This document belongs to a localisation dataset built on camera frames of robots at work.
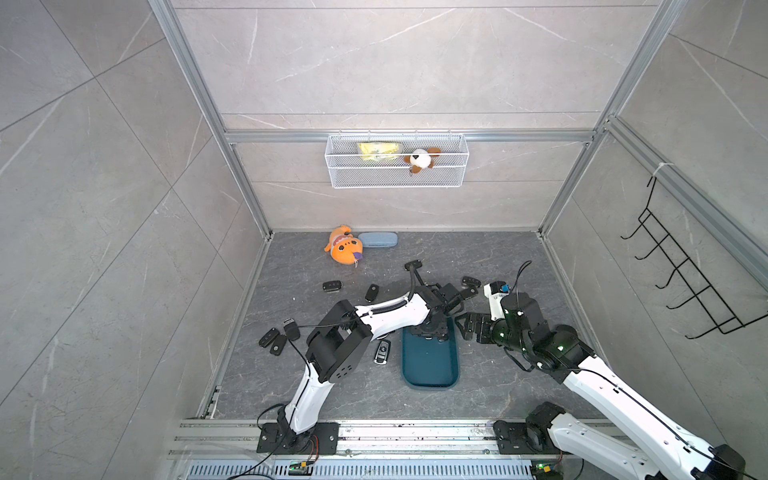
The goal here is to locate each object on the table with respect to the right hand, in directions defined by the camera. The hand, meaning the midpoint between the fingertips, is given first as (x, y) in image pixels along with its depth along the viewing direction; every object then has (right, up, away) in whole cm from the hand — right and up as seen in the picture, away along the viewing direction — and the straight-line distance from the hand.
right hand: (470, 320), depth 76 cm
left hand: (-6, -5, +13) cm, 16 cm away
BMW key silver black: (-23, -12, +11) cm, 29 cm away
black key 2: (+8, +8, +27) cm, 29 cm away
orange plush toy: (-37, +19, +28) cm, 50 cm away
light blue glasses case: (-26, +23, +38) cm, 52 cm away
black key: (-13, +13, +31) cm, 36 cm away
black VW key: (-27, +4, +25) cm, 37 cm away
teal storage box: (-10, -14, +7) cm, 19 cm away
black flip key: (-41, +6, +26) cm, 49 cm away
